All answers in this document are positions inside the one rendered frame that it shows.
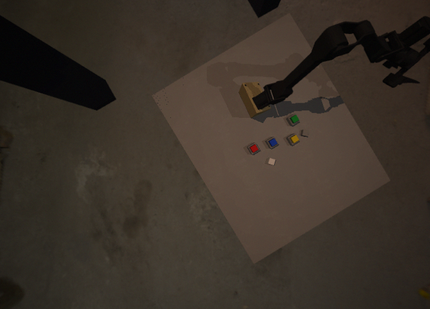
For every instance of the yellow button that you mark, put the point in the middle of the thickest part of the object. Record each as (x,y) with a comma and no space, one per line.
(293,139)

